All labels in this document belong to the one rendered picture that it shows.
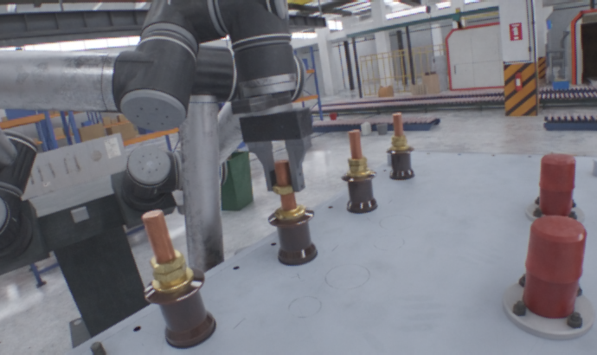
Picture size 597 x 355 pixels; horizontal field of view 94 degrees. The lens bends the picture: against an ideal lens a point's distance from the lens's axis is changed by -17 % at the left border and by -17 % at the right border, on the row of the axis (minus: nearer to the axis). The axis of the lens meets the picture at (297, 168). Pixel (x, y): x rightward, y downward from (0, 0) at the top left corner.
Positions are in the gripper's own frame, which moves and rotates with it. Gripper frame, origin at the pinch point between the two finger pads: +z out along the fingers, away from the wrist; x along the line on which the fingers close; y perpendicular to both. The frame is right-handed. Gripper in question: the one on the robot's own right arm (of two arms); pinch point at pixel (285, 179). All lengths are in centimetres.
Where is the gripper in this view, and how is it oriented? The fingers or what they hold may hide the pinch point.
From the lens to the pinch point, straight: 64.7
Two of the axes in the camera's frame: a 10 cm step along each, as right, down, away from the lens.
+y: 4.8, -2.9, 8.3
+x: -8.6, 0.1, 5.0
